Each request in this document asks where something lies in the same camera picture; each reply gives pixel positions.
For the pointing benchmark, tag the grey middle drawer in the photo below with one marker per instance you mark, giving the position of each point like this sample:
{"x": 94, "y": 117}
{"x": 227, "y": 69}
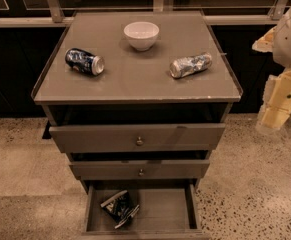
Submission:
{"x": 128, "y": 170}

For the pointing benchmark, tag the grey drawer cabinet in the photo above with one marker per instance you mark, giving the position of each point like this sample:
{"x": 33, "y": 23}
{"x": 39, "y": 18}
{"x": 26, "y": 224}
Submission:
{"x": 136, "y": 87}

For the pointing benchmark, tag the grey top drawer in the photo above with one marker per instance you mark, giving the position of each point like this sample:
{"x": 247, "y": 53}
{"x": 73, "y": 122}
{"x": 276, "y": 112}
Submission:
{"x": 122, "y": 138}

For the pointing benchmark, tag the white ceramic bowl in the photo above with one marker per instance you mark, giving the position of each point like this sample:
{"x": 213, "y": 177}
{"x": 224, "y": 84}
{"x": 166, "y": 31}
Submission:
{"x": 141, "y": 35}

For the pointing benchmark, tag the brass middle drawer knob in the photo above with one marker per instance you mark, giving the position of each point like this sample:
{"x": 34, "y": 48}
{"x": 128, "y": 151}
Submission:
{"x": 141, "y": 173}

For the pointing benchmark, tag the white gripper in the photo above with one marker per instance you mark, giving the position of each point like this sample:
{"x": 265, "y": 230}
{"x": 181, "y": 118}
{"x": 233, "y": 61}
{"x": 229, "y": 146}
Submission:
{"x": 277, "y": 91}

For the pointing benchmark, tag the brass top drawer knob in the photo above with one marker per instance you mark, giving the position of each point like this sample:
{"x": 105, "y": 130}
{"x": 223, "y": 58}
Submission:
{"x": 139, "y": 141}

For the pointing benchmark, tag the dark blue soda can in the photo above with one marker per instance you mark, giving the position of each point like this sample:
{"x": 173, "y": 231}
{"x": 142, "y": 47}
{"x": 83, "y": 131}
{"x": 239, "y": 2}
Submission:
{"x": 84, "y": 62}

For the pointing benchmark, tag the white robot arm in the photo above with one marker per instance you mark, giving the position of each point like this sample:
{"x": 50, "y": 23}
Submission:
{"x": 282, "y": 43}

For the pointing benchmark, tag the grey bottom drawer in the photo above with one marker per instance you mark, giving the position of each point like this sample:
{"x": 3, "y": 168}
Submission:
{"x": 166, "y": 213}

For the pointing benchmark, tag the blue chip bag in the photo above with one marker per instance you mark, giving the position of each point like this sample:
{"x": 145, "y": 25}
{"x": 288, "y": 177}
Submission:
{"x": 120, "y": 208}

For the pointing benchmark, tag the brass drawer knob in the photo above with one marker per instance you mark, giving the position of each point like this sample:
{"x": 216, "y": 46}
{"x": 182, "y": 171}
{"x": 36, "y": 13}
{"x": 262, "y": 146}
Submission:
{"x": 139, "y": 141}
{"x": 141, "y": 173}

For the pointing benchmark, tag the silver blue crushed can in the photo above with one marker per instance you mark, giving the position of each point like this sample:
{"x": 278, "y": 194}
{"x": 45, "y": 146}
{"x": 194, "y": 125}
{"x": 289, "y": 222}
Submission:
{"x": 186, "y": 66}

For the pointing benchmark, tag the grey drawer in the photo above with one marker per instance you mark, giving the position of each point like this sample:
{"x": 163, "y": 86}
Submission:
{"x": 166, "y": 213}
{"x": 128, "y": 170}
{"x": 122, "y": 138}

